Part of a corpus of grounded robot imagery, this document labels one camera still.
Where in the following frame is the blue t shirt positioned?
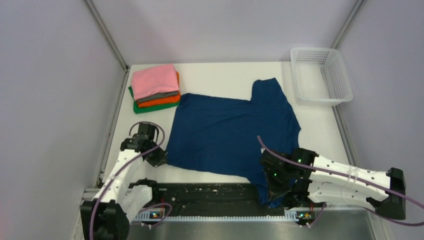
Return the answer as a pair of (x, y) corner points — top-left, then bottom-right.
(166, 78), (301, 208)

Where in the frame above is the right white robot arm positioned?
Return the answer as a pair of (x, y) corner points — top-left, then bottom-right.
(260, 148), (406, 220)

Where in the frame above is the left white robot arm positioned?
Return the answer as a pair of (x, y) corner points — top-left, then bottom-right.
(80, 121), (168, 240)

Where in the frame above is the green folded t shirt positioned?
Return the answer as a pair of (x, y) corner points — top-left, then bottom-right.
(133, 93), (181, 114)

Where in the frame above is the orange folded t shirt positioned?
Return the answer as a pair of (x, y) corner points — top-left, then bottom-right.
(131, 65), (181, 108)

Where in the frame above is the grey folded t shirt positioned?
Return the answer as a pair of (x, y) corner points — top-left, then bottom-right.
(135, 91), (180, 104)

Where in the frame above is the pink folded t shirt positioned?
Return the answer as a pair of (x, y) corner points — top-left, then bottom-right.
(131, 64), (180, 100)

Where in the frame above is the white plastic basket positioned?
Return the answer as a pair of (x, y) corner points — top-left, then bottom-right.
(290, 47), (354, 107)

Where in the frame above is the white cable duct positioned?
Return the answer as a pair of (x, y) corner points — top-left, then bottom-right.
(132, 208), (316, 224)

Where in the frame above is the left aluminium frame post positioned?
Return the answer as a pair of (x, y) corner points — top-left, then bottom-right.
(83, 0), (129, 71)

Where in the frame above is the aluminium frame post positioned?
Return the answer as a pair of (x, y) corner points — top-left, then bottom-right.
(83, 0), (129, 71)
(331, 0), (367, 49)

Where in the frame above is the right aluminium frame post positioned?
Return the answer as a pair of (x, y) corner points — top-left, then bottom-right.
(331, 0), (367, 49)

